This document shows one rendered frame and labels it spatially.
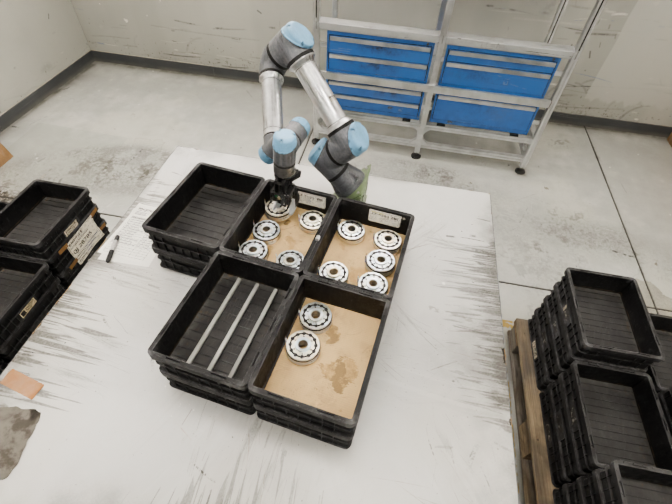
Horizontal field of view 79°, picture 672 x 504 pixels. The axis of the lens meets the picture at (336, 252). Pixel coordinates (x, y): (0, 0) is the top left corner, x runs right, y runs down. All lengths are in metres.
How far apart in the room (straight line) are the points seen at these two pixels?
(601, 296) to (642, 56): 2.55
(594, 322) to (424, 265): 0.80
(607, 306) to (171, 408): 1.82
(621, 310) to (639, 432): 0.50
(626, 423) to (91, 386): 1.94
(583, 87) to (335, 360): 3.56
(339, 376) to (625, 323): 1.37
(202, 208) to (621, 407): 1.86
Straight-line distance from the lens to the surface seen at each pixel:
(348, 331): 1.31
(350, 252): 1.50
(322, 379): 1.23
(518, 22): 3.96
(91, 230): 2.44
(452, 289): 1.64
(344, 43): 3.09
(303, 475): 1.29
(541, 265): 2.91
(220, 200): 1.74
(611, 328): 2.12
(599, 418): 2.00
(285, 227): 1.58
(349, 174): 1.71
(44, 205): 2.56
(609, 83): 4.36
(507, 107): 3.26
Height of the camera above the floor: 1.96
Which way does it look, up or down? 49 degrees down
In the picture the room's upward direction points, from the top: 4 degrees clockwise
